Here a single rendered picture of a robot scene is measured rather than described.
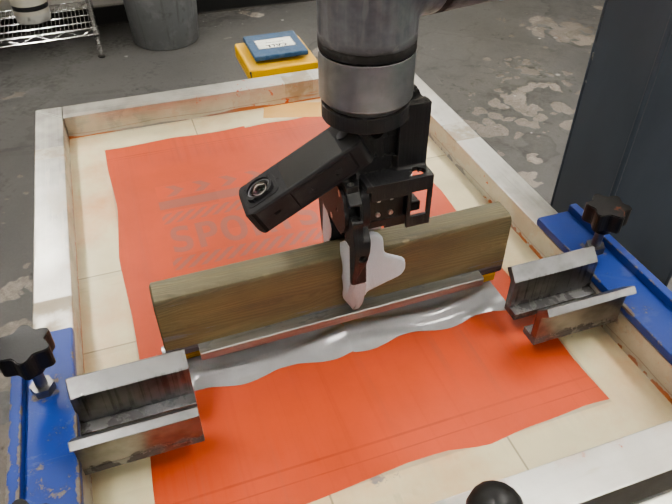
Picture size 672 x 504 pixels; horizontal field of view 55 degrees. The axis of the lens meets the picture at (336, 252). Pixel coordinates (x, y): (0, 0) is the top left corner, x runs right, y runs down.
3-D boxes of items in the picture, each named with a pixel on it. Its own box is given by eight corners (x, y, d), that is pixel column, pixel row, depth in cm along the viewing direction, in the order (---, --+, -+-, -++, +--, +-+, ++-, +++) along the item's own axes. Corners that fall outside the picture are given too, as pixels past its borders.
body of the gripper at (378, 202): (429, 230, 58) (443, 109, 50) (339, 251, 55) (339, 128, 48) (395, 185, 63) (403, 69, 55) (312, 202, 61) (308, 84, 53)
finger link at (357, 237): (373, 290, 57) (369, 202, 53) (356, 294, 57) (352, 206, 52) (354, 264, 61) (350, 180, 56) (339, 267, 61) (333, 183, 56)
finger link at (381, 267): (411, 312, 62) (411, 230, 57) (353, 328, 60) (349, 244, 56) (398, 295, 64) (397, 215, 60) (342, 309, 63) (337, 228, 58)
